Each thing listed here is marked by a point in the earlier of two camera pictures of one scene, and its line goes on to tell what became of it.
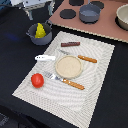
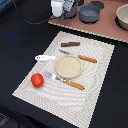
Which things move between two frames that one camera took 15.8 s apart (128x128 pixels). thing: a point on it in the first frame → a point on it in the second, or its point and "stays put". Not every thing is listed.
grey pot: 40,33 → 71,13
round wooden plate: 68,66 stays put
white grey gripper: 30,5 → 60,8
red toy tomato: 37,80 stays put
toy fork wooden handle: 66,81 stays put
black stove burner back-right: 99,4 stays put
